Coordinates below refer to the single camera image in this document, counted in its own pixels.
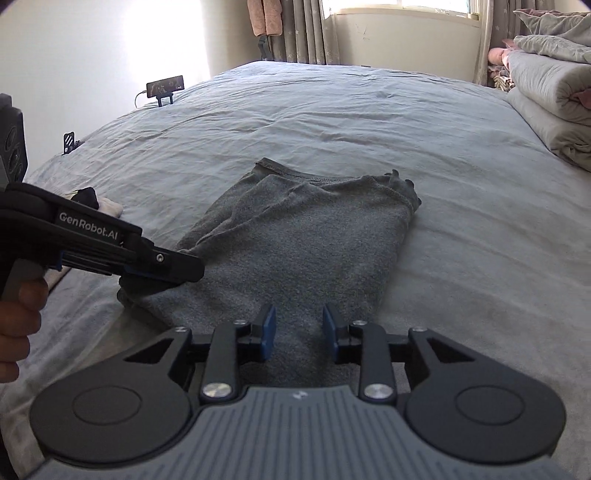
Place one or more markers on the pink crumpled cloth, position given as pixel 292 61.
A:
pixel 497 57

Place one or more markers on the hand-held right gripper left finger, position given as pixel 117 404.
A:
pixel 269 330

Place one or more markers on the grey star curtain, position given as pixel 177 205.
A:
pixel 304 32
pixel 485 41

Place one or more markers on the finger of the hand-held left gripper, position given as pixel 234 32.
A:
pixel 143 286
pixel 175 267

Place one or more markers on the cream folded garment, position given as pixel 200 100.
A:
pixel 108 210

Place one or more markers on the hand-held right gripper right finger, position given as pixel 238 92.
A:
pixel 329 330

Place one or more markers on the folded grey duvet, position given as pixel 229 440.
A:
pixel 549 87

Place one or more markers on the window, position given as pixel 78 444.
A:
pixel 401 4

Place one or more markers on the person's left hand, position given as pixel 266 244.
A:
pixel 16 323

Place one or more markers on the grey maroon pillow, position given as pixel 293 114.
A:
pixel 558 21

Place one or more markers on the grey knit sweater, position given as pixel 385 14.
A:
pixel 300 244

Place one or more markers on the light grey pillow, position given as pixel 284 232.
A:
pixel 554 46

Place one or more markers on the pink hanging towel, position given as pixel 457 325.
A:
pixel 265 16

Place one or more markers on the dark clothes stand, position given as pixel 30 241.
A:
pixel 264 46

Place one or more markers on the black phone on stand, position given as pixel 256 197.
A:
pixel 165 86

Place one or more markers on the black striped phone stand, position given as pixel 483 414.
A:
pixel 70 142

